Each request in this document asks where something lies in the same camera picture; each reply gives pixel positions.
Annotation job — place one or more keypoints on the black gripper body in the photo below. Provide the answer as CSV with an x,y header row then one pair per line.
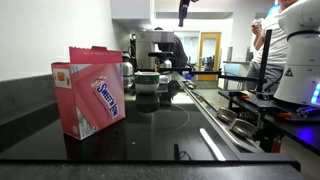
x,y
184,5

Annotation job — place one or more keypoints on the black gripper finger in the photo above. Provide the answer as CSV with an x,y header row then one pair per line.
x,y
181,19

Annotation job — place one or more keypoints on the white cup with green band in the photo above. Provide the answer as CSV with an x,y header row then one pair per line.
x,y
146,84

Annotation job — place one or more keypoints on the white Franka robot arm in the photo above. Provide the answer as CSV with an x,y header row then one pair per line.
x,y
300,66

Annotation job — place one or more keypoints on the person in dark clothes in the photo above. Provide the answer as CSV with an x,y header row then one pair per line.
x,y
179,50

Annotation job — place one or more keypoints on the silver coffee machine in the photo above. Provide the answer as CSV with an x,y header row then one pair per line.
x,y
146,46

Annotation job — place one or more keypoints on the yellow framed door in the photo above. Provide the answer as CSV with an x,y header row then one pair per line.
x,y
209,56

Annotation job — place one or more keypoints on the small steel pot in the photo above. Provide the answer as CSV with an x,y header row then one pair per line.
x,y
165,64

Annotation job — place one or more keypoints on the black horizontal rig bar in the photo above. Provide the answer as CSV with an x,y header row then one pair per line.
x,y
206,72

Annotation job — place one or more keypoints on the clear glass object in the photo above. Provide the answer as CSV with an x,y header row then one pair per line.
x,y
127,69

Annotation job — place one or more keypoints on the black upright pole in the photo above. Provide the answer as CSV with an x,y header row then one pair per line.
x,y
264,60

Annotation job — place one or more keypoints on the person in white shirt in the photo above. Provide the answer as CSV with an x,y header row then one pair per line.
x,y
275,43

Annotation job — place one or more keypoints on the silver stove knob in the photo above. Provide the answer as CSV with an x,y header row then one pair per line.
x,y
244,128
226,115

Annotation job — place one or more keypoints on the pink Sweet'N Low box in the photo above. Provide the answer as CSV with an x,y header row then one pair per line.
x,y
93,96

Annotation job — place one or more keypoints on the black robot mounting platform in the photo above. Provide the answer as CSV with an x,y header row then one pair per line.
x,y
293,128

